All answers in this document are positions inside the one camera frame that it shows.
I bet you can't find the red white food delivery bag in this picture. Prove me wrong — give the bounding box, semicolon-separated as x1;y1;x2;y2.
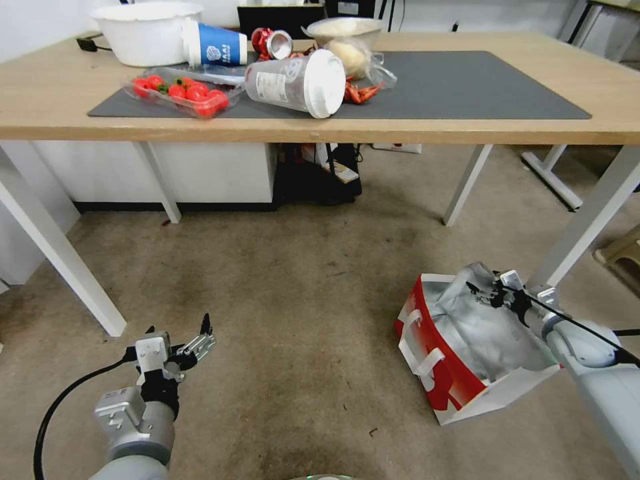
393;259;565;427

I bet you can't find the black bag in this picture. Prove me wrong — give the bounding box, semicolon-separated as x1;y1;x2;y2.
273;143;364;207

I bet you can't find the clear bag with bun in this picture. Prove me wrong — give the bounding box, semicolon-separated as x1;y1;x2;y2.
319;38;399;92

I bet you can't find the beige plastic stool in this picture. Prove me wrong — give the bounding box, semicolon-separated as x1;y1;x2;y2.
591;235;640;297

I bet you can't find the wooden table with white legs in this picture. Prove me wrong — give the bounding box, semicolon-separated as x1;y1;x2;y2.
0;31;640;339

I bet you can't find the white power strip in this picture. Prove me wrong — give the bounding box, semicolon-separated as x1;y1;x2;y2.
371;143;423;155

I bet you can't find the white cabinet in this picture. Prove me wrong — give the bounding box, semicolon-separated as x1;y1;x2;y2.
29;141;279;215

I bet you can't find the white robot front shell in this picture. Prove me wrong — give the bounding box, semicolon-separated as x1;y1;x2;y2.
283;469;362;480

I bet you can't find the grey desk mat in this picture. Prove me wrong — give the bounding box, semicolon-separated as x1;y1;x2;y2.
87;49;594;121

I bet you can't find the red crayfish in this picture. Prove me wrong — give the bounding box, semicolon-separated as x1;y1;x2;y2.
343;79;387;107

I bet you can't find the clear plastic tomato tray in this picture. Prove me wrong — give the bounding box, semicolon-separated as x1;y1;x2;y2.
123;67;247;121

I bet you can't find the clear cup with white lid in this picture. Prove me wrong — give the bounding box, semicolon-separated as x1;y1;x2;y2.
243;47;348;120

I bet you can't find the clear bowl of rice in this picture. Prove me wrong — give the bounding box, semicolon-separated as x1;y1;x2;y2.
305;15;384;51

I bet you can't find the blue white paper cup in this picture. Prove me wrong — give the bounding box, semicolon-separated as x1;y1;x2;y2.
181;20;249;69

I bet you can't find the white plastic basin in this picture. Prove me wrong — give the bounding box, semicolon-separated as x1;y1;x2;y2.
89;1;205;68

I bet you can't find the crushed red drink can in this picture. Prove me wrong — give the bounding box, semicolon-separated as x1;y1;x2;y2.
251;27;295;61

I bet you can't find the black chair back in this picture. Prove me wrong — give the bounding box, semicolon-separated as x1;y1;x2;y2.
235;4;327;41

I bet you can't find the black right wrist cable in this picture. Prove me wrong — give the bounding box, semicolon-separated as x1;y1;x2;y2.
503;285;640;367

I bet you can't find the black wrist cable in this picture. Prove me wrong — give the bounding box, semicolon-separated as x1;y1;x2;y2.
33;349;142;480
503;285;640;367

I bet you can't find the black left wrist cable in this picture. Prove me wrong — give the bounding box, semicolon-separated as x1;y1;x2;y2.
33;349;142;480

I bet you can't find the white desk frame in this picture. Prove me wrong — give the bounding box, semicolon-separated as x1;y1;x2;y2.
520;144;585;212

